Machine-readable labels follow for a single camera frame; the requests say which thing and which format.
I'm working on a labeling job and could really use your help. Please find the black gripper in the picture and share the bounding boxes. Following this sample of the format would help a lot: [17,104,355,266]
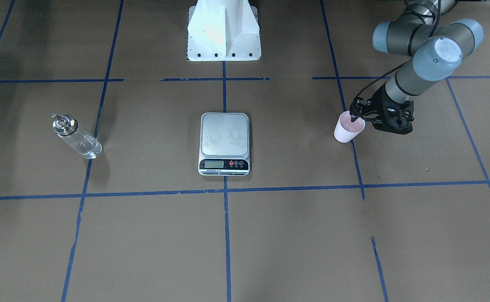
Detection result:
[350,84,414,135]

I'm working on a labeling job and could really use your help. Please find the pink plastic cup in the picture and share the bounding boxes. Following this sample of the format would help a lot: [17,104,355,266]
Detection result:
[334,111,366,143]

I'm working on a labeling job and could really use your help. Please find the glass sauce bottle metal cap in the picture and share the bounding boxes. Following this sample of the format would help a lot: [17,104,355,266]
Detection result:
[52,113,103,160]

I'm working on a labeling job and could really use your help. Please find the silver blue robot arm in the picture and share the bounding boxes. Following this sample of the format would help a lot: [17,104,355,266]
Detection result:
[350,0,484,135]

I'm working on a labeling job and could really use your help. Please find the silver digital kitchen scale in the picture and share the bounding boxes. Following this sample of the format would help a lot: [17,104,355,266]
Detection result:
[197,112,251,176]

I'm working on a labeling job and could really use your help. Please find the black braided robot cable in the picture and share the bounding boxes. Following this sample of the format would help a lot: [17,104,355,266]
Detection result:
[349,0,440,110]

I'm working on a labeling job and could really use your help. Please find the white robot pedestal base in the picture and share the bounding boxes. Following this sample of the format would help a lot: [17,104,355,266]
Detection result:
[186,0,262,62]

